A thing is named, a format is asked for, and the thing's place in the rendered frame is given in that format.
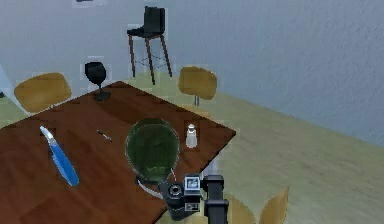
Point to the small black pen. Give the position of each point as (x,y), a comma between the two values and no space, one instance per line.
(104,135)

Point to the black wine glass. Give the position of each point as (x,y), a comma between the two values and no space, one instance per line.
(96,75)

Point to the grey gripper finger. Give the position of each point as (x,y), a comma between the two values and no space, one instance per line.
(174,175)
(150,190)

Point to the round green glass jar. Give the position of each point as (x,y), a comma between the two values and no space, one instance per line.
(152,150)

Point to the black bar stool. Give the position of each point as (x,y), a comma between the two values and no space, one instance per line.
(151,26)

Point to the yellow wooden chair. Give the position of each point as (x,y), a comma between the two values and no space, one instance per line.
(197,82)
(240,211)
(41,91)
(275,208)

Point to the brown wooden table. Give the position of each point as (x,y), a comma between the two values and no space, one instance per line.
(100,156)

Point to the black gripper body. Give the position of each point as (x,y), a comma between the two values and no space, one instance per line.
(175,190)

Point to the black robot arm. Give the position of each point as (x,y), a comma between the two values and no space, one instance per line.
(215,203)

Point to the white salt shaker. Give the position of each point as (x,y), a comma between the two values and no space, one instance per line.
(191,137)

